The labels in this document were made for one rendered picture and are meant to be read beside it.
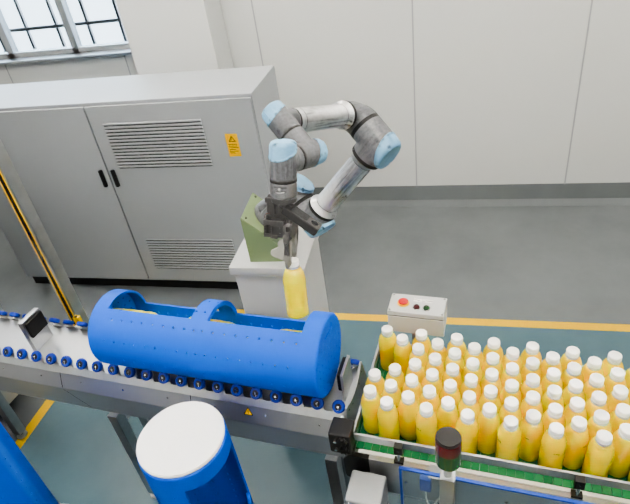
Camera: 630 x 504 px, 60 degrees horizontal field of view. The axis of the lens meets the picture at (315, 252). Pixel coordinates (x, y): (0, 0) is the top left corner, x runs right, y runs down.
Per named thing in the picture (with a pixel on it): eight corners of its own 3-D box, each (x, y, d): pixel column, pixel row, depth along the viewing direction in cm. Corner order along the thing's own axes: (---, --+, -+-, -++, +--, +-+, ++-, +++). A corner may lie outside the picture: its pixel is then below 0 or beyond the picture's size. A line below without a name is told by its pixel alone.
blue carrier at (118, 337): (142, 335, 229) (126, 275, 216) (343, 363, 201) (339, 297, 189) (98, 378, 205) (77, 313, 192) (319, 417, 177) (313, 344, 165)
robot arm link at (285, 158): (305, 140, 146) (283, 146, 140) (305, 179, 151) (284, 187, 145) (283, 136, 151) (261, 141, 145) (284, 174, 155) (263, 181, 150)
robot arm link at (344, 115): (363, 89, 189) (271, 93, 152) (383, 112, 187) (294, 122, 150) (344, 113, 196) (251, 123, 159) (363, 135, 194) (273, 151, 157)
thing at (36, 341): (49, 334, 237) (33, 307, 229) (56, 335, 236) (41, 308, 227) (33, 350, 230) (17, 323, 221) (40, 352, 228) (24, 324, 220)
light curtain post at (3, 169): (125, 409, 319) (-11, 138, 222) (134, 410, 317) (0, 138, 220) (119, 417, 314) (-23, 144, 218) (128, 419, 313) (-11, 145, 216)
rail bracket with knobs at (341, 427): (338, 431, 181) (334, 410, 175) (359, 434, 179) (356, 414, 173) (330, 456, 174) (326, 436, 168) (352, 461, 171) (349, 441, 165)
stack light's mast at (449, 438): (436, 461, 145) (436, 423, 136) (461, 466, 143) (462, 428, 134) (433, 483, 141) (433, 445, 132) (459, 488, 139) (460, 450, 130)
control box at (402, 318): (393, 312, 210) (392, 292, 204) (446, 318, 203) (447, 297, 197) (388, 330, 202) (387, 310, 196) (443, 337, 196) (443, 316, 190)
